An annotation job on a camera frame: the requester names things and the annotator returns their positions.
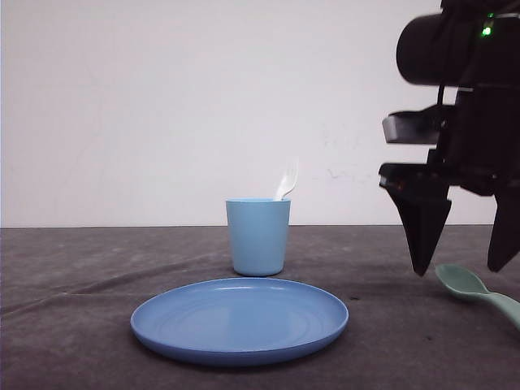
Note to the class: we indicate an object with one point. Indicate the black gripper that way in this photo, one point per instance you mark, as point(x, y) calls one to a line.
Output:
point(478, 150)

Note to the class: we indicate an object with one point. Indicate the mint green plastic spoon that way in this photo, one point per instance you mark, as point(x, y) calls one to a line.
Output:
point(466, 285)

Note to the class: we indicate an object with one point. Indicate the white plastic fork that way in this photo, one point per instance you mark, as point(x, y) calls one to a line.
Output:
point(288, 181)

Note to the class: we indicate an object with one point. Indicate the light blue plastic cup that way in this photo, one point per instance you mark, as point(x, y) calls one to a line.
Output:
point(258, 233)

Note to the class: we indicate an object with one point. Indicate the blue plastic plate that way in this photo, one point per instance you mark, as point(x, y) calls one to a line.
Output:
point(240, 321)

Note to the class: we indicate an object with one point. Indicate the grey table cloth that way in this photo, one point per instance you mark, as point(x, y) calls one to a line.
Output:
point(68, 294)

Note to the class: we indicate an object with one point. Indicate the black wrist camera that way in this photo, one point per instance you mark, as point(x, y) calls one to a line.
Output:
point(417, 127)

